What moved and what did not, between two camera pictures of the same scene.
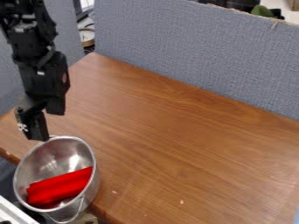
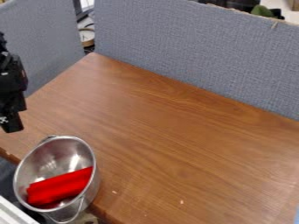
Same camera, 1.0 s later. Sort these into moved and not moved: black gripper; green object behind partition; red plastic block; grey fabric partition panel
Moved: black gripper
Not moved: red plastic block; green object behind partition; grey fabric partition panel
